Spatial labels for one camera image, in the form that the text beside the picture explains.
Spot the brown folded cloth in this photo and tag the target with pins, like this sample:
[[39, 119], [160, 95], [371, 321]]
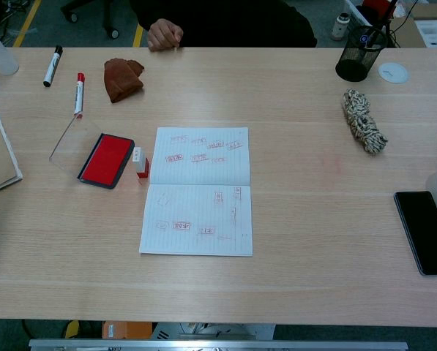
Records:
[[121, 82]]

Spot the red box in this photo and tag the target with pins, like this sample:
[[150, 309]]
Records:
[[377, 6]]

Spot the white foam tray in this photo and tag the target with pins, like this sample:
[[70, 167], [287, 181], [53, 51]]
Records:
[[436, 34]]

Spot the black mesh pen holder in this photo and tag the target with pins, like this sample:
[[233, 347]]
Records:
[[357, 60]]

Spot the aluminium rail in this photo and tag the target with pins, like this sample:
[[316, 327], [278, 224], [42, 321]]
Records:
[[218, 345]]

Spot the red ink pad clear lid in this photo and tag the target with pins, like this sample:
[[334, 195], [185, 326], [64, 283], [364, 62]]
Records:
[[106, 157]]

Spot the light blue stamped paper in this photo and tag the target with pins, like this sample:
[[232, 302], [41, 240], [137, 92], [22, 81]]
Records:
[[196, 204]]

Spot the white thermos bottle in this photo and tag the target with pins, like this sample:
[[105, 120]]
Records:
[[340, 27]]

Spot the red whiteboard marker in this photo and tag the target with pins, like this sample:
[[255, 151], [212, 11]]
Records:
[[79, 95]]

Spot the person in black clothing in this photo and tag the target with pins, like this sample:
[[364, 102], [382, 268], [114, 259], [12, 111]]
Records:
[[240, 22]]

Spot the black whiteboard marker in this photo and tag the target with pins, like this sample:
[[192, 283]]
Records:
[[52, 67]]

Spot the black office chair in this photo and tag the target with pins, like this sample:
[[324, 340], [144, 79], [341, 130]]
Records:
[[108, 14]]

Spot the cardboard box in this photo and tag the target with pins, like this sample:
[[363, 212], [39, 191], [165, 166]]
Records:
[[408, 31]]

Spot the red white rubber stamp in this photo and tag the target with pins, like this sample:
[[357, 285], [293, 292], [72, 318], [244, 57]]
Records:
[[139, 161]]

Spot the clear plastic bottle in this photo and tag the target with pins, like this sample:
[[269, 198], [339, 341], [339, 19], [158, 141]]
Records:
[[0, 58]]

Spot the orange box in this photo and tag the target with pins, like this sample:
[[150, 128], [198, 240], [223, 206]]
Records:
[[126, 330]]

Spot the black smartphone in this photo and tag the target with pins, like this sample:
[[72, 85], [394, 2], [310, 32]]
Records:
[[426, 234]]

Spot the blue pen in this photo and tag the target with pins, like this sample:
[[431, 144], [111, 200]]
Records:
[[365, 38]]

